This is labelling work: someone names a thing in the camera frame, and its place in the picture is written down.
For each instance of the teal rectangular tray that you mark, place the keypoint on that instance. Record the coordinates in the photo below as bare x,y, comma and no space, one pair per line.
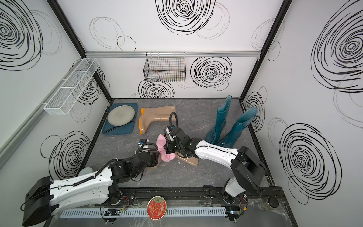
109,129

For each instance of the grey round plate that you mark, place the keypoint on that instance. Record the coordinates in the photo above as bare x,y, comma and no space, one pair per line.
121,115

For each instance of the beige rubber boot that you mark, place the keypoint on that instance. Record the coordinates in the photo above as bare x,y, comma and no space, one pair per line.
191,161
150,115

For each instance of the green rubber boot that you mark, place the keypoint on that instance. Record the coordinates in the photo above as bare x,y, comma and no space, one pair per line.
222,112
236,131

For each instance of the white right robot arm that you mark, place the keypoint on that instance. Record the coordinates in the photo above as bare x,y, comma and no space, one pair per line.
248,171

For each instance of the pink microfiber cloth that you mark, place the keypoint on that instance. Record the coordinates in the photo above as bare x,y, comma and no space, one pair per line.
161,142

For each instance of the grey wall rail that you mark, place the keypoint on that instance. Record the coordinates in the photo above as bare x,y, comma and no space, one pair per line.
173,54

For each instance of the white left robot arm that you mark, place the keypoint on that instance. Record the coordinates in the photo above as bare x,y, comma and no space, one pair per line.
48,197

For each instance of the white wire shelf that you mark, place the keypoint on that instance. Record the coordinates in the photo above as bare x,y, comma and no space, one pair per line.
79,86

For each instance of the copper tape roll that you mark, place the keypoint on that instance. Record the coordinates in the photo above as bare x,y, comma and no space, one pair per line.
85,171

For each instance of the black wire basket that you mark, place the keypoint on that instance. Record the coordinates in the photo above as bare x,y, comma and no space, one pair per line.
166,69

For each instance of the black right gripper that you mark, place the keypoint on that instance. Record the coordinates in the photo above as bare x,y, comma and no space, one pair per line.
168,149

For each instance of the black mounting rail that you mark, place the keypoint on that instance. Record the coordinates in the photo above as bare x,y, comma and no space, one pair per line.
170,194

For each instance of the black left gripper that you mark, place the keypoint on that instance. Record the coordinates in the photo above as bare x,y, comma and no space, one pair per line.
154,158

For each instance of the white slotted cable duct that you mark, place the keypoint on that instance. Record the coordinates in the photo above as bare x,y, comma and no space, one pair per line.
142,212

